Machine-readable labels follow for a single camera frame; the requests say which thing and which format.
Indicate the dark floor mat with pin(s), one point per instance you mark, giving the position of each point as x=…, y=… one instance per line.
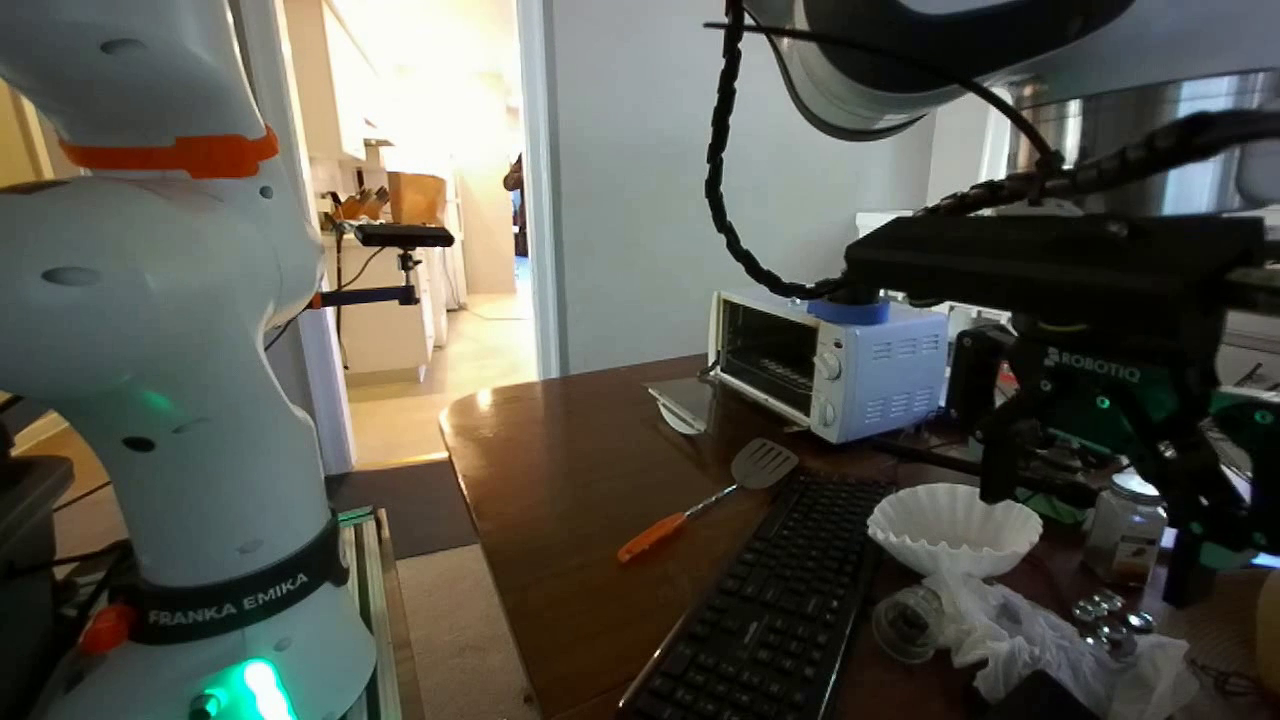
x=405, y=507

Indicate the aluminium robot mounting table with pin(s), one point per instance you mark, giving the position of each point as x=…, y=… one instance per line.
x=366, y=612

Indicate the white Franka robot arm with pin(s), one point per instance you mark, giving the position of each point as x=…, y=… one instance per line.
x=161, y=400

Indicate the brown wooden box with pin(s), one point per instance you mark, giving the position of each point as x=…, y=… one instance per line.
x=417, y=196

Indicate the white bowl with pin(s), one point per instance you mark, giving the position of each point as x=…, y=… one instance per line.
x=954, y=524

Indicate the small round clear lid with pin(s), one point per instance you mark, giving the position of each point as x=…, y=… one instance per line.
x=910, y=625

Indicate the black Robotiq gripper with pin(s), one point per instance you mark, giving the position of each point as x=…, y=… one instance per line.
x=1107, y=388

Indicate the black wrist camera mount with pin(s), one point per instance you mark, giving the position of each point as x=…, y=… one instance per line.
x=1065, y=267

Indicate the glass shaker jar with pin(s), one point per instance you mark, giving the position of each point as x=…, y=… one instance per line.
x=1121, y=534

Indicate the black camera on stand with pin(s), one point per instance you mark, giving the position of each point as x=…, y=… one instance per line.
x=402, y=238

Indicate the white toaster oven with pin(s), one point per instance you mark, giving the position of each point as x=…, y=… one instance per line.
x=881, y=381

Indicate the white crumpled cloth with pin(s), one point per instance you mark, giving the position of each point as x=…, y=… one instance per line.
x=1026, y=640

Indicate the dark tray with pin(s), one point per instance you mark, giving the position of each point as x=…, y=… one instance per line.
x=774, y=612

